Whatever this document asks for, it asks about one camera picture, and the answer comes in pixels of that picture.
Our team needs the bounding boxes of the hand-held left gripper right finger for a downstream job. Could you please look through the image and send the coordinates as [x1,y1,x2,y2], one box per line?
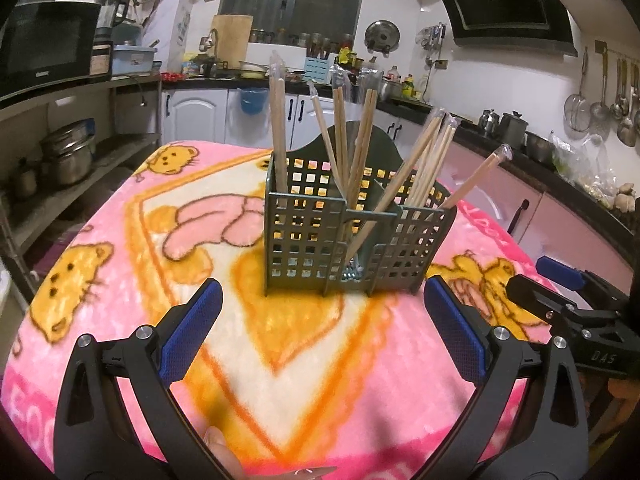
[424,275,591,480]

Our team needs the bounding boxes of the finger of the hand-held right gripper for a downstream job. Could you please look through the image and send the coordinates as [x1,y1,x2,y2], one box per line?
[506,275,601,339]
[537,256,631,311]

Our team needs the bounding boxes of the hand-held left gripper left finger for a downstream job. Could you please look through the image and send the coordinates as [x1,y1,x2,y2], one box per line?
[52,277,224,480]

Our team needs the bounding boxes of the green plastic utensil holder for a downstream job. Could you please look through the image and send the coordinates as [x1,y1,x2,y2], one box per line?
[263,126,458,298]

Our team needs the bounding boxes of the group of chopsticks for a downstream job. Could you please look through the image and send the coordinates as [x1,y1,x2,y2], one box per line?
[268,50,513,266]

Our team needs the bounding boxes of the person's left hand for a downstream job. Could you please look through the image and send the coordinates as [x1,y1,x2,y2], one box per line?
[202,426,339,480]

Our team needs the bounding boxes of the pink kitchen cabinets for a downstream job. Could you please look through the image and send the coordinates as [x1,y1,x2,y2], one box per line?
[435,130,640,291]

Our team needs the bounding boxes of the pink printed blanket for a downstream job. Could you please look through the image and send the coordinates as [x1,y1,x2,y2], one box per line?
[0,140,621,480]

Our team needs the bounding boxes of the black kitchen countertop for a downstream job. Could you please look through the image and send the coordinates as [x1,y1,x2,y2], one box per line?
[162,75,640,261]

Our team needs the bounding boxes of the ginger roots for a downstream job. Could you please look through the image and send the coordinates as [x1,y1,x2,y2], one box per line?
[612,182,638,211]

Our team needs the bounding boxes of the clear plastic food bag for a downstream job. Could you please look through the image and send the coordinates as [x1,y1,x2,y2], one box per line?
[547,130,618,201]

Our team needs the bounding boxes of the steel saucepan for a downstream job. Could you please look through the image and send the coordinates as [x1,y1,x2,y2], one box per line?
[525,131,556,163]

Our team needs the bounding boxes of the large steel kettle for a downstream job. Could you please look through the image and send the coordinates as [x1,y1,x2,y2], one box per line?
[500,111,530,148]

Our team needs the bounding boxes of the steel mesh strainer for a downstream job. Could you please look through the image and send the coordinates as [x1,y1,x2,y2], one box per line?
[564,50,591,133]

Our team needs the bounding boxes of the stacked steel pots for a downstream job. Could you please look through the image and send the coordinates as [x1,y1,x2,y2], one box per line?
[40,120,96,186]

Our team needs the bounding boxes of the white kitchen cabinets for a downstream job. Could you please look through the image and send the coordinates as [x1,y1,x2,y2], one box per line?
[161,87,436,156]

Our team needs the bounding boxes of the small dark pot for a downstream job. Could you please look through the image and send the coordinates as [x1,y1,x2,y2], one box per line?
[12,157,38,198]

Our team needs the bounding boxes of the blue hanging bin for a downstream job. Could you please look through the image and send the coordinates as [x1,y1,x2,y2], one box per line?
[239,88,268,116]

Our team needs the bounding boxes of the metal shelf rack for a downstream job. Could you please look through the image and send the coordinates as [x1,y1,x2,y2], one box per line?
[0,77,163,261]

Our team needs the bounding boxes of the blue plastic dish tray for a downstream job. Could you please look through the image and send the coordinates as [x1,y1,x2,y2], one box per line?
[111,44,158,77]

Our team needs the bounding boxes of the black range hood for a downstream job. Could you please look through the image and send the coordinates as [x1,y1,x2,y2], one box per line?
[424,0,578,56]

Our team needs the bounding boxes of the blue knife holder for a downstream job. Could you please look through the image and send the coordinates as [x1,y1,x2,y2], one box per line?
[304,56,333,86]

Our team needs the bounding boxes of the wooden cutting board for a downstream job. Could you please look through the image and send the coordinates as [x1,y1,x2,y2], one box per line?
[210,14,254,68]

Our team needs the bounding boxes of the steel pot lid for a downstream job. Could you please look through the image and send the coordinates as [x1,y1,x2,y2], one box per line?
[364,20,401,53]

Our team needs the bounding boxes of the row of spice jars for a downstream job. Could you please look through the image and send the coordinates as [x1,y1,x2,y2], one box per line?
[248,28,353,48]

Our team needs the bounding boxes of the black microwave oven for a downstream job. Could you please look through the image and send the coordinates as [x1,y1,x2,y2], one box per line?
[0,1,103,101]

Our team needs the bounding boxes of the blender jug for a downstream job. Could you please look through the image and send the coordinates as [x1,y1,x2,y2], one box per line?
[94,0,130,43]

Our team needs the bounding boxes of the white wall cabinet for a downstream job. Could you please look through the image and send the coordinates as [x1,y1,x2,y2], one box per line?
[552,0,618,26]

